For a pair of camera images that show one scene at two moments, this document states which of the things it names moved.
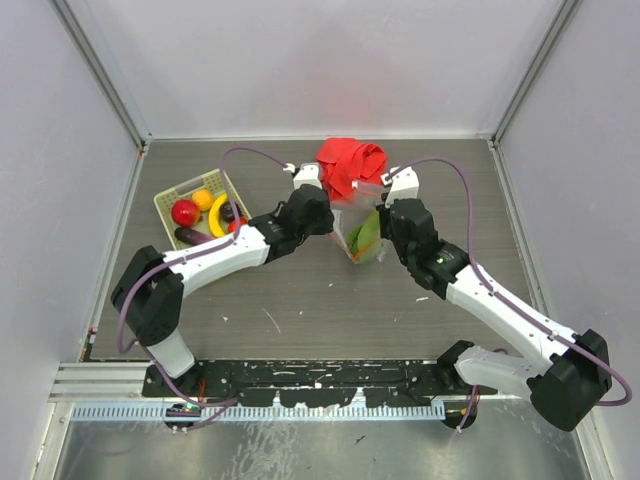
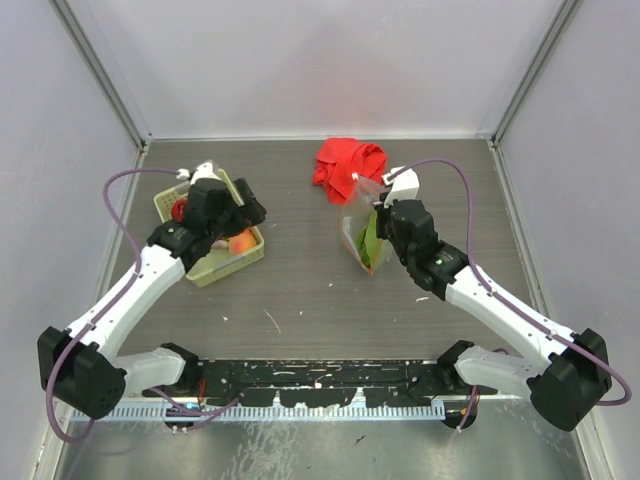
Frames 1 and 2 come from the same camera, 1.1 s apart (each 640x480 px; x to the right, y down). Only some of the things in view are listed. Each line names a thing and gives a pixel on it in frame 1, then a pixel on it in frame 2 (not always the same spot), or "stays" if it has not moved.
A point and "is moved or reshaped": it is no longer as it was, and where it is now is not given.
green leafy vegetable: [364, 241] is moved or reshaped
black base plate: [298, 382] stays
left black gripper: [324, 224] to [252, 212]
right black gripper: [385, 213] stays
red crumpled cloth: [343, 160] stays
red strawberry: [185, 212] stays
